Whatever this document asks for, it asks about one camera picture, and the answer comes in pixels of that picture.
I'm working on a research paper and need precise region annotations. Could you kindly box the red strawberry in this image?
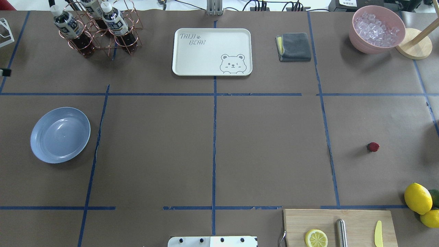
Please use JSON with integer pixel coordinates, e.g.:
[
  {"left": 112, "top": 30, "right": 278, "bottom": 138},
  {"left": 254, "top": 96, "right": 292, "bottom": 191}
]
[{"left": 366, "top": 142, "right": 380, "bottom": 153}]

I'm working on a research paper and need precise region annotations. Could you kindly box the light blue plate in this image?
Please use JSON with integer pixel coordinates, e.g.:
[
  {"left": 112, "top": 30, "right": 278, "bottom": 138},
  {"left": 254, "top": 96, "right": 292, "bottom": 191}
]
[{"left": 30, "top": 107, "right": 91, "bottom": 164}]

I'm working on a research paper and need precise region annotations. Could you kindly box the cream bear tray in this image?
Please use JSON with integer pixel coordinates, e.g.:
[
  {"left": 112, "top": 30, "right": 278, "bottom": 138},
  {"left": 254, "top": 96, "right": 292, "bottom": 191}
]
[{"left": 171, "top": 28, "right": 253, "bottom": 77}]

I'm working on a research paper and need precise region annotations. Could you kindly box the grey folded cloth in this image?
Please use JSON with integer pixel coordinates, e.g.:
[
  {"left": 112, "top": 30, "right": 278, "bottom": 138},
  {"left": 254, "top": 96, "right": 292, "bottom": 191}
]
[{"left": 275, "top": 33, "right": 311, "bottom": 62}]

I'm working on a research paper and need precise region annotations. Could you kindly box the dark tea bottle two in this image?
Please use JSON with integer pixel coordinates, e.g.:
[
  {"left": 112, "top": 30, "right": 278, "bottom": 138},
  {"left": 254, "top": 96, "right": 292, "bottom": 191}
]
[{"left": 100, "top": 1, "right": 138, "bottom": 54}]

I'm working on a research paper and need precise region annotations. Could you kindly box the lemon half slice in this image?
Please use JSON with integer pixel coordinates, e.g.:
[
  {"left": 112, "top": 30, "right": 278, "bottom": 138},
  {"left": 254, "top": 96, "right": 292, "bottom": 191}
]
[{"left": 304, "top": 229, "right": 328, "bottom": 247}]

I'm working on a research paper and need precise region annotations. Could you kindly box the steel knife sharpener rod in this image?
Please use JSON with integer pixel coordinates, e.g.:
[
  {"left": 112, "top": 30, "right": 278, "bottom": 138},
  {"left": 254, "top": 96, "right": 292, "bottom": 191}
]
[{"left": 336, "top": 219, "right": 348, "bottom": 247}]

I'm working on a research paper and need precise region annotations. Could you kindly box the dark tea bottle three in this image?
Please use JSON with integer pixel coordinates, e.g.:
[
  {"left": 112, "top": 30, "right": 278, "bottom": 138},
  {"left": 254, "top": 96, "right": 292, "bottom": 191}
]
[{"left": 79, "top": 0, "right": 111, "bottom": 35}]

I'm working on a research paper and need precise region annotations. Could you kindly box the wooden cutting board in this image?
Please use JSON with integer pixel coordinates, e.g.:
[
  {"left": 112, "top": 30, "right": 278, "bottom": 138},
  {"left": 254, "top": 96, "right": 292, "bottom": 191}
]
[{"left": 280, "top": 209, "right": 399, "bottom": 247}]

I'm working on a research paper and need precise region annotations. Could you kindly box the dark tea bottle one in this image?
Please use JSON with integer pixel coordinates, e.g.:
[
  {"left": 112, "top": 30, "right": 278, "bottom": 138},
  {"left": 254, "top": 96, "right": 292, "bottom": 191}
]
[{"left": 50, "top": 5, "right": 95, "bottom": 58}]

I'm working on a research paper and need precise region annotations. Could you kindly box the pink bowl of ice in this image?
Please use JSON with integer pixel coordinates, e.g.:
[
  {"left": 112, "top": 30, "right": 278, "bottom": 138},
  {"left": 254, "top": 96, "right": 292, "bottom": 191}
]
[{"left": 349, "top": 5, "right": 406, "bottom": 54}]

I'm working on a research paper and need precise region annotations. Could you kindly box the yellow plastic knife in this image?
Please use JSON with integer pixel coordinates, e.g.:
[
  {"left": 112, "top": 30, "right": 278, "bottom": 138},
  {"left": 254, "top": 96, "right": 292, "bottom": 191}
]
[{"left": 374, "top": 220, "right": 383, "bottom": 247}]

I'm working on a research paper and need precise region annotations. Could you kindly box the wooden cup stand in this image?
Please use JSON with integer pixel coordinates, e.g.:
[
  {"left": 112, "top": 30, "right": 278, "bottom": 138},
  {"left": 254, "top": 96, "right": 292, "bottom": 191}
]
[{"left": 396, "top": 18, "right": 439, "bottom": 60}]

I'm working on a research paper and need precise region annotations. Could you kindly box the yellow lemon near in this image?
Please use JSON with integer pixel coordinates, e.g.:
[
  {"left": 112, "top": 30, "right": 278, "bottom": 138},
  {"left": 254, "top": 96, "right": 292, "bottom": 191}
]
[{"left": 404, "top": 183, "right": 433, "bottom": 215}]

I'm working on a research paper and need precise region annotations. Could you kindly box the yellow lemon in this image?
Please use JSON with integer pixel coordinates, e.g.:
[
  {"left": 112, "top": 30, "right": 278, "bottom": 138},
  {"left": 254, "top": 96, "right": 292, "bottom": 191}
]
[
  {"left": 404, "top": 183, "right": 433, "bottom": 215},
  {"left": 420, "top": 209, "right": 439, "bottom": 228}
]

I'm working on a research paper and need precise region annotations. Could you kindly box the green lime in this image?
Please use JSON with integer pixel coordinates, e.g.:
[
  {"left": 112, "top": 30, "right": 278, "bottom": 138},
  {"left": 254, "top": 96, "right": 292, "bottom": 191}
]
[{"left": 428, "top": 189, "right": 439, "bottom": 209}]

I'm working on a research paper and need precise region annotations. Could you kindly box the yellow lemon far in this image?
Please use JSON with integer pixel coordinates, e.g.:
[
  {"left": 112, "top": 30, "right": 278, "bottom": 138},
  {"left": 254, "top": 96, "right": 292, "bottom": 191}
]
[{"left": 420, "top": 209, "right": 439, "bottom": 228}]

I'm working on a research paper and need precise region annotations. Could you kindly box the aluminium frame post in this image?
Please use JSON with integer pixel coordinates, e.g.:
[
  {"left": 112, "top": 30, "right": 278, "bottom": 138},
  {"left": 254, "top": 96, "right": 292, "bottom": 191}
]
[{"left": 206, "top": 0, "right": 224, "bottom": 16}]

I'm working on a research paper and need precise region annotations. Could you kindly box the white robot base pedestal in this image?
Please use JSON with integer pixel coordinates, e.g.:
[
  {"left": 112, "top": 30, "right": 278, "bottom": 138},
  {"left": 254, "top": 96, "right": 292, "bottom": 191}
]
[{"left": 167, "top": 236, "right": 258, "bottom": 247}]

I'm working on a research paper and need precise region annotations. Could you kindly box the copper wire bottle rack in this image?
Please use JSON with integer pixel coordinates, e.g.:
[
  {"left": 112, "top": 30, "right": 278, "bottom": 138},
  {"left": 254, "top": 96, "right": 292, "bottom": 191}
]
[{"left": 59, "top": 0, "right": 143, "bottom": 60}]

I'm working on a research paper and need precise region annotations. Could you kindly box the white wire cup rack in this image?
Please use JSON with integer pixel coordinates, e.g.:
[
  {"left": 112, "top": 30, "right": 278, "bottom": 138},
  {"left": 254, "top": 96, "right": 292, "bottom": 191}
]
[{"left": 0, "top": 18, "right": 15, "bottom": 48}]

